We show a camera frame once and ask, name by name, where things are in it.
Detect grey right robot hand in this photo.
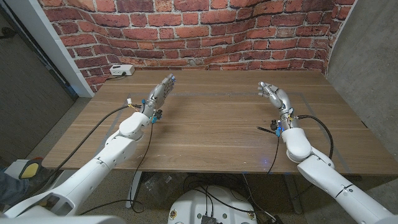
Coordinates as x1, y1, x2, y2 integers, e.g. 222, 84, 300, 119
257, 81, 301, 130

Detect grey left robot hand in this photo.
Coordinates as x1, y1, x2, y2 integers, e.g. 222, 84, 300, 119
139, 73, 177, 119

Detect black tweezer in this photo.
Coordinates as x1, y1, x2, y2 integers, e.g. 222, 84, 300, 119
256, 126, 277, 136

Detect white power box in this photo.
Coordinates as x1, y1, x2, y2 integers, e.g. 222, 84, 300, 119
109, 64, 136, 77

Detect red brick print backdrop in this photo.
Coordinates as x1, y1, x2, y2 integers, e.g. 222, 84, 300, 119
37, 0, 357, 93

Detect clear plastic bag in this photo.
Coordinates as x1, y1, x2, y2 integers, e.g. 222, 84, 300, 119
141, 172, 185, 203

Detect grey table leg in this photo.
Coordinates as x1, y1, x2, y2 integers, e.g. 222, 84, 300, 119
282, 174, 303, 215
125, 170, 142, 209

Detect white pillar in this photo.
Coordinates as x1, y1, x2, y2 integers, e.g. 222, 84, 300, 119
4, 0, 96, 99

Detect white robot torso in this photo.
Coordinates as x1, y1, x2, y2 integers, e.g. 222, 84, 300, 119
167, 185, 259, 224

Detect black and yellow shoe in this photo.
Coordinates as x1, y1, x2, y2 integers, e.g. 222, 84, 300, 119
18, 157, 54, 188

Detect white floor platform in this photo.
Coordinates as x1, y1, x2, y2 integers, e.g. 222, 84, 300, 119
2, 159, 30, 176

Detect person's leg in jeans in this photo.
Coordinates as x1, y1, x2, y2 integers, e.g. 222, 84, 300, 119
0, 169, 32, 207

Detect black power box cable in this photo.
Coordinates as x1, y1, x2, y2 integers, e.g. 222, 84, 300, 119
106, 73, 127, 82

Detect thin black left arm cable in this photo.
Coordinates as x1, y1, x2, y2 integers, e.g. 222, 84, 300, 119
129, 122, 155, 214

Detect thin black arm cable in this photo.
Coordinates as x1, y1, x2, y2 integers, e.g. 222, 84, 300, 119
129, 122, 155, 214
266, 134, 281, 175

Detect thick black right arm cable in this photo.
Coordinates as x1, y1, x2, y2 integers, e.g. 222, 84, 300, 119
294, 114, 335, 161

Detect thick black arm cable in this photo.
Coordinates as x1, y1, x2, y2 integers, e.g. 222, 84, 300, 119
27, 104, 142, 197
294, 114, 335, 161

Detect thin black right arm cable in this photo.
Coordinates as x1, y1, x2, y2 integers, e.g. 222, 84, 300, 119
266, 134, 281, 175

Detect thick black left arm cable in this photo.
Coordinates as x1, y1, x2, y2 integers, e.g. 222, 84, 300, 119
27, 104, 142, 197

